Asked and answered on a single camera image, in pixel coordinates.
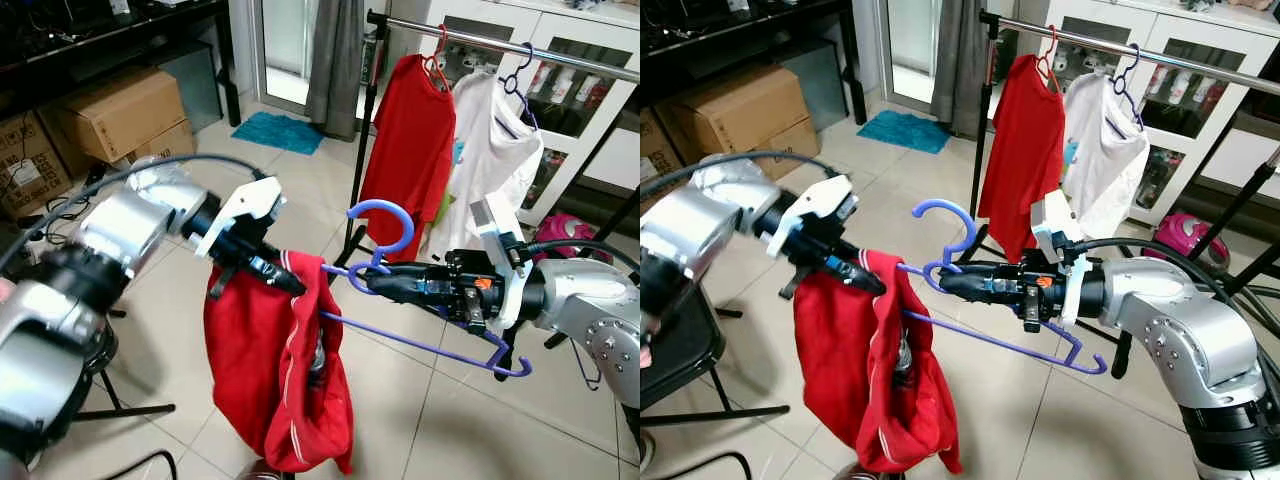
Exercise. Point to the teal floor mat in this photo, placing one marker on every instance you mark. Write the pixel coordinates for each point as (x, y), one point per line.
(903, 131)
(278, 133)

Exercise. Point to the red shirt white print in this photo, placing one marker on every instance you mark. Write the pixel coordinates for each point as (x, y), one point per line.
(1020, 150)
(405, 150)

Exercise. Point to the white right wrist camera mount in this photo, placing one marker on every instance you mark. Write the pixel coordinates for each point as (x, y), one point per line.
(495, 230)
(1055, 220)

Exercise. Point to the red plastic hanger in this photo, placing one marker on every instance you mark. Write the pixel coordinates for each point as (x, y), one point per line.
(437, 68)
(1048, 68)

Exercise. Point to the small brown cardboard box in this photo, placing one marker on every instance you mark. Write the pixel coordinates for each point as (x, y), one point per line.
(795, 142)

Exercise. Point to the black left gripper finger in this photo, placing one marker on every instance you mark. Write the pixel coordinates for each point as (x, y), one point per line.
(865, 268)
(282, 265)
(272, 279)
(855, 280)

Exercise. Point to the grey metal case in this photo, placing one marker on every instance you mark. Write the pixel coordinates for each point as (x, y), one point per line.
(195, 85)
(825, 80)

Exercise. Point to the white glass-door cabinet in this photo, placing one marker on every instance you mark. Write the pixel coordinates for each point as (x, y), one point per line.
(1230, 160)
(590, 150)

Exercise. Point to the black desk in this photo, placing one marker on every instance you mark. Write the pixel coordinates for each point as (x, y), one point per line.
(740, 30)
(120, 40)

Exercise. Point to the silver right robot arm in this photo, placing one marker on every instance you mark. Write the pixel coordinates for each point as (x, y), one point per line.
(1170, 320)
(590, 300)

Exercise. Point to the glass sliding door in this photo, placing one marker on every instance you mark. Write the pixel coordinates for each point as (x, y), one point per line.
(278, 40)
(908, 40)

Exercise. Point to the chrome and black clothes rack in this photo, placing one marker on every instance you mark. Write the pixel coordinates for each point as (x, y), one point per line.
(1100, 45)
(480, 42)

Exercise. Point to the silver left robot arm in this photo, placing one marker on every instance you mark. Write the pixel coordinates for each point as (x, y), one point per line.
(690, 225)
(110, 230)

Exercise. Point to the pink round appliance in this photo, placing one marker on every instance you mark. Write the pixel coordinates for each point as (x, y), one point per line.
(560, 235)
(1185, 240)

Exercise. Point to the white printed t-shirt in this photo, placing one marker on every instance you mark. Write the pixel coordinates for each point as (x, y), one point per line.
(490, 170)
(1100, 160)

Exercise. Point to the large brown cardboard box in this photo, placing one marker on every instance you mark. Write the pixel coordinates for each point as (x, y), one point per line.
(115, 110)
(745, 105)

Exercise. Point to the printed brown cardboard box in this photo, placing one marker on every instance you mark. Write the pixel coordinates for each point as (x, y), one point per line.
(30, 160)
(660, 145)

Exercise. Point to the grey curtain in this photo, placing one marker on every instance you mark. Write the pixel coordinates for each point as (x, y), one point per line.
(960, 60)
(335, 60)

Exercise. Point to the red garment plaid lining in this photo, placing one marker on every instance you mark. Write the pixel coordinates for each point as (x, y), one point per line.
(840, 370)
(250, 370)

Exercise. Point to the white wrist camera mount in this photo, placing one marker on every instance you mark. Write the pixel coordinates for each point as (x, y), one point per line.
(1055, 220)
(495, 230)
(815, 200)
(245, 205)

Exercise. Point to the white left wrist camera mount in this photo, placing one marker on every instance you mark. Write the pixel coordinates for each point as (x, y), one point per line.
(245, 205)
(815, 200)

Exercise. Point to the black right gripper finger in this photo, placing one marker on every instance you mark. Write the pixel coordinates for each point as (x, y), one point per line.
(410, 290)
(975, 271)
(975, 290)
(410, 271)

